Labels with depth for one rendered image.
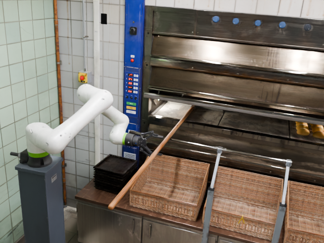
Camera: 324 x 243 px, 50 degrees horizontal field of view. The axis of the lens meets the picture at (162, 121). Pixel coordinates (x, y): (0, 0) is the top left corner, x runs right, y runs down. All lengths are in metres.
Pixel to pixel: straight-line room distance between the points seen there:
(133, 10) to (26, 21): 0.83
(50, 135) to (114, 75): 1.23
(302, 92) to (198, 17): 0.96
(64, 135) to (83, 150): 1.49
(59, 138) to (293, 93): 1.73
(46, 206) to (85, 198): 0.77
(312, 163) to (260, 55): 0.95
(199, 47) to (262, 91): 0.60
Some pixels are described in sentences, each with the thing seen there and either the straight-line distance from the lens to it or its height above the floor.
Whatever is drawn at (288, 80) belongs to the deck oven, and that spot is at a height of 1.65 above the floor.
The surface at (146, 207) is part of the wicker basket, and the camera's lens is 2.82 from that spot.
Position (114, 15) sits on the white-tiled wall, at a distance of 2.98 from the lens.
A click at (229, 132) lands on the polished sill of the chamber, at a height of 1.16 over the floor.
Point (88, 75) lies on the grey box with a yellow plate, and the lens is 3.11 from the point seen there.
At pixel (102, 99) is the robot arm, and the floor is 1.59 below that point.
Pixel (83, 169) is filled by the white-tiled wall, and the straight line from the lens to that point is 3.58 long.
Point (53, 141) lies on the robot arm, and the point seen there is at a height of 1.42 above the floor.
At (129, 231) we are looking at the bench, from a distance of 2.96.
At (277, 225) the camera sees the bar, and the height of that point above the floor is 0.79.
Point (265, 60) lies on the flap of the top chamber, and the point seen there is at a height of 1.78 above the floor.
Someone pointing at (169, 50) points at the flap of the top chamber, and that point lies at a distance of 2.82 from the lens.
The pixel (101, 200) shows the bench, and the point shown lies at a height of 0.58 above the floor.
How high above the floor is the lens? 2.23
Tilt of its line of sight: 21 degrees down
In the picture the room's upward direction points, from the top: 4 degrees clockwise
